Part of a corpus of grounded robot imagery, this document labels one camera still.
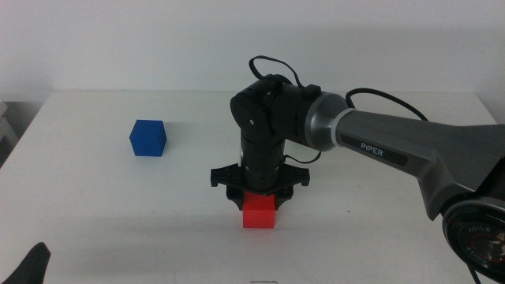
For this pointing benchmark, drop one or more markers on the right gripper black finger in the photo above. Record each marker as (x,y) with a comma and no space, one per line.
(236,198)
(283,197)

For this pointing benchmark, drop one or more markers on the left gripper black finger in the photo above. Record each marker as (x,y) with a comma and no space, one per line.
(33,266)

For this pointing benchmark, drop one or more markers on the blue cube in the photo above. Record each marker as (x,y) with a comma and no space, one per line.
(148,140)

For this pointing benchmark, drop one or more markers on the red cube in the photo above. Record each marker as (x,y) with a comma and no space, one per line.
(258,217)

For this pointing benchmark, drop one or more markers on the right black grey Piper arm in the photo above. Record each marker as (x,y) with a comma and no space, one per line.
(394,142)

